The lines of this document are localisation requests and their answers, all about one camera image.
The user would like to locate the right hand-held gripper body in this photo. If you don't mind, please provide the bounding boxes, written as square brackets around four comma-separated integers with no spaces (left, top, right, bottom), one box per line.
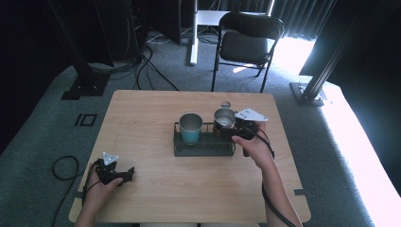
[226,107,270,158]

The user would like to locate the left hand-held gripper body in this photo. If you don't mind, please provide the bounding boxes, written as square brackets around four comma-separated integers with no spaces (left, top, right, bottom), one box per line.
[94,151,127,187]

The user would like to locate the brown metal cup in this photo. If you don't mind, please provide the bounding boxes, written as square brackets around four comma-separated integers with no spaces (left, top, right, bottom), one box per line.
[213,108,237,137]

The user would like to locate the black wire basket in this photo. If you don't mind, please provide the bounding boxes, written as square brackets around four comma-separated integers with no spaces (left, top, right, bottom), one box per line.
[172,121,238,158]

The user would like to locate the teal metal cup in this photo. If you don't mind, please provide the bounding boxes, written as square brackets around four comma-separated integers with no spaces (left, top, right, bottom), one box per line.
[178,113,204,147]

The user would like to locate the person's left hand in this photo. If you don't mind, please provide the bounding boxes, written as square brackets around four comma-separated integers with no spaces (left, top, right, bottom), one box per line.
[81,162,125,210]

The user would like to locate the person's right hand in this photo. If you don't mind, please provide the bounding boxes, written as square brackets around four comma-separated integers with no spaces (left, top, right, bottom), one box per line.
[231,122,276,173]

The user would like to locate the black metal stand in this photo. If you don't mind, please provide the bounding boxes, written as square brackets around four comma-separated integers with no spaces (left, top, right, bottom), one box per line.
[46,0,111,101]
[289,12,362,108]

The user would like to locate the black folding chair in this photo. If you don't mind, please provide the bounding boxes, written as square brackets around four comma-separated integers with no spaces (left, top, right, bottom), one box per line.
[210,10,286,95]

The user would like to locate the grey tape strip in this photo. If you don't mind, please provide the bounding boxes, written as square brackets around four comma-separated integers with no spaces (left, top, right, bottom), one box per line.
[293,187,315,199]

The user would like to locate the dark cabinet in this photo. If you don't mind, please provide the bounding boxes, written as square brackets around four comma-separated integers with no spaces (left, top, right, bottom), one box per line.
[94,0,183,65]

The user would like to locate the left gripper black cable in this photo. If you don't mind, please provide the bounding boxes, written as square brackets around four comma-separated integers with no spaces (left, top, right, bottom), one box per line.
[51,155,105,227]

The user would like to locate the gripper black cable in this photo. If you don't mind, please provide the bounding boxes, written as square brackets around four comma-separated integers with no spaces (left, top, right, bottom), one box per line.
[51,155,105,227]
[250,125,299,227]

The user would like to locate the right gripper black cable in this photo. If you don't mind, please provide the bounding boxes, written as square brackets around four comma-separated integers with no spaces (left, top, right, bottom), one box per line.
[250,125,299,227]

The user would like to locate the black floor cables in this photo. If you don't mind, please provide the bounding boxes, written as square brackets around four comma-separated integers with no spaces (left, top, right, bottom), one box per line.
[88,44,181,93]

